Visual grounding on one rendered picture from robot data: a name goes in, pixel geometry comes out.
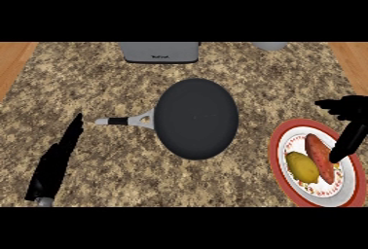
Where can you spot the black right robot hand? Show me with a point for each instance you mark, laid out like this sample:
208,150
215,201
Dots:
352,129

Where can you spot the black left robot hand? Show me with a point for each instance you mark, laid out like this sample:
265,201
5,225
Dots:
55,162

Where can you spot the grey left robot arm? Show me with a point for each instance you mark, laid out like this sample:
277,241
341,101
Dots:
45,202

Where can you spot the reddish brown sweet potato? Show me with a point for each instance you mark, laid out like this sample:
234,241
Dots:
320,159

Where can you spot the red rimmed white plate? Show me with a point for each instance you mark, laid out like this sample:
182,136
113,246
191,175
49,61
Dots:
292,142

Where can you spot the dark grey frying pan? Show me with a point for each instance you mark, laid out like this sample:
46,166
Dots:
197,118

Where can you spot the yellow lemon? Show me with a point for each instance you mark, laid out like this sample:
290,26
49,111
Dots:
302,168

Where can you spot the pale grey round container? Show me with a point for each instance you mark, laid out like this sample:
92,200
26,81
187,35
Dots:
270,45

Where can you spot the grey rectangular appliance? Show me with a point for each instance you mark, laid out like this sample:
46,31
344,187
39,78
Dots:
160,52

